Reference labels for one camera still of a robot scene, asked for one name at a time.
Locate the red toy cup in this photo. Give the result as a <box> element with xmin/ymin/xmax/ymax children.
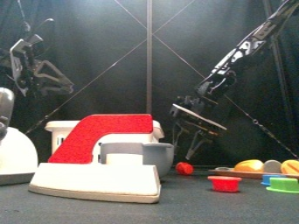
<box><xmin>207</xmin><ymin>175</ymin><xmax>244</xmax><ymax>193</ymax></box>

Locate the yellow toy food piece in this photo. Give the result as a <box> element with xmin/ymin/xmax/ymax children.
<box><xmin>234</xmin><ymin>158</ymin><xmax>266</xmax><ymax>173</ymax></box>

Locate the vertical metal frame pole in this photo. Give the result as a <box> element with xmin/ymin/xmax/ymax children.
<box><xmin>146</xmin><ymin>0</ymin><xmax>154</xmax><ymax>116</ymax></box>

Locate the slanted dark frame pole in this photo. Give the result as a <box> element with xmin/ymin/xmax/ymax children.
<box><xmin>261</xmin><ymin>0</ymin><xmax>299</xmax><ymax>138</ymax></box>

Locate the white plastic basket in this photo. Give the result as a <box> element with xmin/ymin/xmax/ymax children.
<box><xmin>43</xmin><ymin>119</ymin><xmax>166</xmax><ymax>155</ymax></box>

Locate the grey toy mixing bowl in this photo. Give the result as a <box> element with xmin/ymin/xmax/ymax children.
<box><xmin>99</xmin><ymin>142</ymin><xmax>175</xmax><ymax>179</ymax></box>

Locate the orange toy food piece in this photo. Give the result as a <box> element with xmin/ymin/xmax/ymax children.
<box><xmin>281</xmin><ymin>158</ymin><xmax>299</xmax><ymax>175</ymax></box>

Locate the small red toy ball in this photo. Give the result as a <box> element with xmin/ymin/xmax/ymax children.
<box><xmin>174</xmin><ymin>162</ymin><xmax>195</xmax><ymax>176</ymax></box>

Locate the white toy kettle grey handle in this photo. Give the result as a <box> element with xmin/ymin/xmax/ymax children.
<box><xmin>0</xmin><ymin>87</ymin><xmax>41</xmax><ymax>186</ymax></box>

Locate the black cable loop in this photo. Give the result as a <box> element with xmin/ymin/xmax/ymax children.
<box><xmin>15</xmin><ymin>0</ymin><xmax>57</xmax><ymax>38</ymax></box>

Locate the wooden tray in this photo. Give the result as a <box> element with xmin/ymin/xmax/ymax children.
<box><xmin>209</xmin><ymin>168</ymin><xmax>299</xmax><ymax>180</ymax></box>

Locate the grey round toy piece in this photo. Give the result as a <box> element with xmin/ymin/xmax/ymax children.
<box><xmin>264</xmin><ymin>159</ymin><xmax>284</xmax><ymax>174</ymax></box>

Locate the blue toy cup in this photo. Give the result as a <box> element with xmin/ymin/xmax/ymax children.
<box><xmin>261</xmin><ymin>173</ymin><xmax>288</xmax><ymax>186</ymax></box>

